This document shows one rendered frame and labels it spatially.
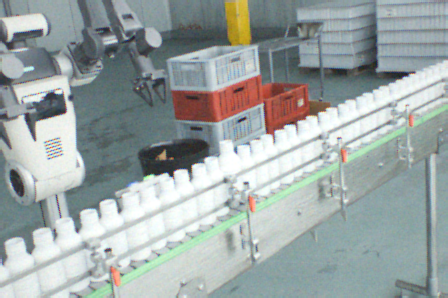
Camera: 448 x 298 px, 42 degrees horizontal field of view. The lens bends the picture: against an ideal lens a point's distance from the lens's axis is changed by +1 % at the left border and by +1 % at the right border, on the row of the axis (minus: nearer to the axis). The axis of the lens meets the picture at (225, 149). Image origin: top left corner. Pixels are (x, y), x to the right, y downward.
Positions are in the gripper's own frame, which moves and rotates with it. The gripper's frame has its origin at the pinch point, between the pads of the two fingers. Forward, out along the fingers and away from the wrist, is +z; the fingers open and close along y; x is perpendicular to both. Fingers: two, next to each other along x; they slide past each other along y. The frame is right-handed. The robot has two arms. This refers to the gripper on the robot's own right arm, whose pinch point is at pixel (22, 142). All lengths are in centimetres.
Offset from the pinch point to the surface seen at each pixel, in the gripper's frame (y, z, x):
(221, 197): 41, 32, -14
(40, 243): -10.0, 24.0, -26.8
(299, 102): 279, 15, 236
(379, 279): 168, 118, 85
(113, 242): 6.3, 30.6, -21.2
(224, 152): 47, 21, -15
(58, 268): -8.2, 30.5, -25.8
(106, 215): 6.7, 24.1, -22.1
